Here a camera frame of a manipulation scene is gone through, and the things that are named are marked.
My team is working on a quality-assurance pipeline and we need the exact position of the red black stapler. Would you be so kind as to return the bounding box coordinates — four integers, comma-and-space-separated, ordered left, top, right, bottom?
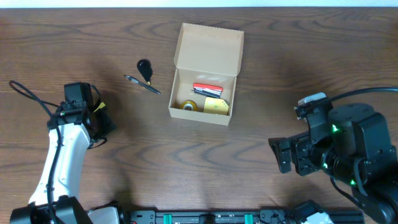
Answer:
193, 83, 223, 98

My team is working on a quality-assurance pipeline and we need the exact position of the yellow highlighter marker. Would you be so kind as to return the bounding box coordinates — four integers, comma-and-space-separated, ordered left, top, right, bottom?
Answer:
94, 102, 106, 113

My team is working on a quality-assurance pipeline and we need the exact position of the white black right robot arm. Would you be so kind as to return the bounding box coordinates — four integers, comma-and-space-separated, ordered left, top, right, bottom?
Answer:
268, 103, 397, 223

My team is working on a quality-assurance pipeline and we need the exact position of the black correction tape dispenser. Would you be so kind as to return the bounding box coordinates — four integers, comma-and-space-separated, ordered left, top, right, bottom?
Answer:
137, 59, 153, 85

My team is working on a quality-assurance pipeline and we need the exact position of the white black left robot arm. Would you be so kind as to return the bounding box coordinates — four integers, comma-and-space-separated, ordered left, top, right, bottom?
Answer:
10, 100, 129, 223

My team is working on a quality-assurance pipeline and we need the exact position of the black ballpoint pen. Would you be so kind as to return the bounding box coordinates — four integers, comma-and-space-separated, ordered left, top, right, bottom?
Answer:
124, 75, 161, 95

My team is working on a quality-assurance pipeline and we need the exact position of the brown cardboard box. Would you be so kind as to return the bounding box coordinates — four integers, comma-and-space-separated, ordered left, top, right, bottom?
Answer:
169, 23, 244, 126

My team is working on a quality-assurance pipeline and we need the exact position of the yellow sticky notepad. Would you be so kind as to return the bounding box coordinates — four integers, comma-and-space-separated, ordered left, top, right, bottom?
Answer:
203, 97, 229, 115

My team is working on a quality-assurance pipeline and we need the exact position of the yellow adhesive tape roll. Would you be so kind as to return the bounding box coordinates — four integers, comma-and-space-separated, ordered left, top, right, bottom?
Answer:
180, 100, 198, 111

